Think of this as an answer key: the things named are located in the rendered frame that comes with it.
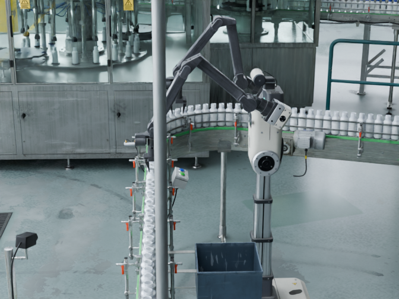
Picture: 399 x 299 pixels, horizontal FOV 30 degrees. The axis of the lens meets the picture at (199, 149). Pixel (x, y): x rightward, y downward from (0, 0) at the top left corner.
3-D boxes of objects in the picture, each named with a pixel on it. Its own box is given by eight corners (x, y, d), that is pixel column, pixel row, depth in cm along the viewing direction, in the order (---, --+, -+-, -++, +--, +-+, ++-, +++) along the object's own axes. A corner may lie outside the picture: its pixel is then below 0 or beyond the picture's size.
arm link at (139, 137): (155, 127, 397) (156, 123, 405) (134, 127, 397) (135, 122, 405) (155, 149, 401) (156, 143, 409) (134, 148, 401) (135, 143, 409)
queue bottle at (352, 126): (349, 133, 537) (350, 111, 532) (357, 134, 535) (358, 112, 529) (346, 135, 532) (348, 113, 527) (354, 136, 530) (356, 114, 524)
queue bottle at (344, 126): (341, 135, 532) (342, 113, 526) (338, 133, 537) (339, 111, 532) (348, 135, 533) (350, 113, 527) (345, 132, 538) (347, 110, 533)
